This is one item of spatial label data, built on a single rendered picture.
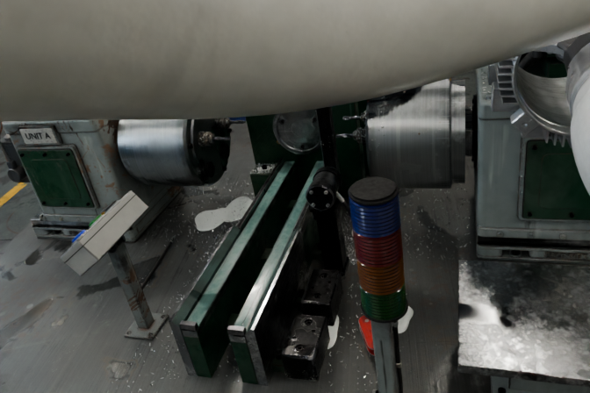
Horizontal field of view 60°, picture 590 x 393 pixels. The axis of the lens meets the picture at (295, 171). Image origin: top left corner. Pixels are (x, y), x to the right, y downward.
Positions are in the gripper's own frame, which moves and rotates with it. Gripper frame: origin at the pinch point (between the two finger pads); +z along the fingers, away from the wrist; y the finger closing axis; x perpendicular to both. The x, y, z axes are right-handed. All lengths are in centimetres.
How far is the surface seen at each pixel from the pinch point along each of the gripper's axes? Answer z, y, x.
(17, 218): 122, 291, 155
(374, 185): -20.1, 23.4, 13.4
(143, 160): 18, 87, 36
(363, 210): -23.7, 24.2, 14.4
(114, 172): 18, 97, 40
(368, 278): -24.7, 24.6, 24.8
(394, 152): 18.6, 26.5, 34.7
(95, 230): -15, 75, 28
